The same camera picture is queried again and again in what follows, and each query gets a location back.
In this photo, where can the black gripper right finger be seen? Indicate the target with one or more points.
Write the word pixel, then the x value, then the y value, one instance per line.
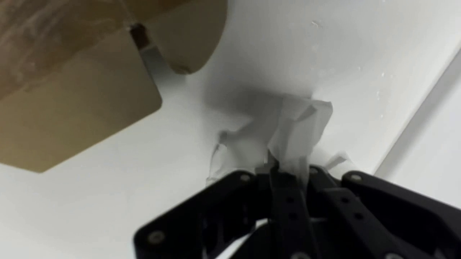
pixel 364 215

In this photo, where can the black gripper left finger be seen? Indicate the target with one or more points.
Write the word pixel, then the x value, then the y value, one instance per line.
pixel 282 215

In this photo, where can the white paper towel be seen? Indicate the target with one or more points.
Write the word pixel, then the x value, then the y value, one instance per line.
pixel 292 133

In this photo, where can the brown cardboard box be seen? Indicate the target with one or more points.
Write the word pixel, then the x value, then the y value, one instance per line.
pixel 72 94

